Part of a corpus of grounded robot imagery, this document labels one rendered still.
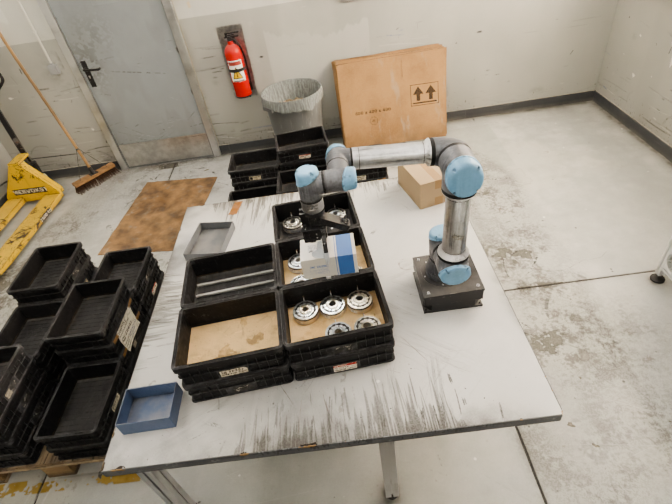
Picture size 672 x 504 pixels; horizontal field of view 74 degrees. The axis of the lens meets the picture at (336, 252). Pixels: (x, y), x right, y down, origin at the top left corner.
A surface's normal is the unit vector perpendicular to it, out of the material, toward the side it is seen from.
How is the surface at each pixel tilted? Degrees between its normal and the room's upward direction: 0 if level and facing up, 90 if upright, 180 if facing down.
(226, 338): 0
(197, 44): 90
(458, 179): 83
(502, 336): 0
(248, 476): 0
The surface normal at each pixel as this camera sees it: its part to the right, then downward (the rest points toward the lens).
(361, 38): 0.07, 0.65
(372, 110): 0.04, 0.44
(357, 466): -0.12, -0.75
